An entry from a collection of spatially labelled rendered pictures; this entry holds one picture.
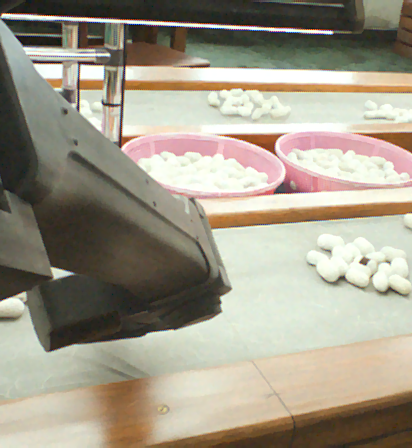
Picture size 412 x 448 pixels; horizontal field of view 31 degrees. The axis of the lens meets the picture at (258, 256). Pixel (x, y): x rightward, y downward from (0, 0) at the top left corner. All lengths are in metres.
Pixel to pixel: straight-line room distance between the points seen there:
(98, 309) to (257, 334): 0.29
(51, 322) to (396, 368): 0.36
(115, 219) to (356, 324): 0.59
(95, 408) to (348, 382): 0.24
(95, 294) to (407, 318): 0.45
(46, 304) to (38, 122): 0.34
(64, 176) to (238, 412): 0.45
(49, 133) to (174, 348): 0.55
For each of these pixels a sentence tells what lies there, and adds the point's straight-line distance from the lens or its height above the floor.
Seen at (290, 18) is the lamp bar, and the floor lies 1.05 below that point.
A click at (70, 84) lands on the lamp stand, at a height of 0.86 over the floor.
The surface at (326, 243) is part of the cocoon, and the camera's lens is 1.00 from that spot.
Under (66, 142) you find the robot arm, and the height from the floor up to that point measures 1.09.
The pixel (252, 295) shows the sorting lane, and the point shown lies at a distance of 0.88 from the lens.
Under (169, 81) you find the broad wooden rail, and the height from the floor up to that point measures 0.76.
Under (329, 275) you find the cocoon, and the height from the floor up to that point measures 0.75.
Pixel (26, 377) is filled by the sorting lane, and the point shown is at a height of 0.74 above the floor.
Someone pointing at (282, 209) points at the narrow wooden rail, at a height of 0.76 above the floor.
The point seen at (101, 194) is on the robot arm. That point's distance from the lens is 0.27.
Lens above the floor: 1.18
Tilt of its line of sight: 27 degrees down
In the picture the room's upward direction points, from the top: 9 degrees clockwise
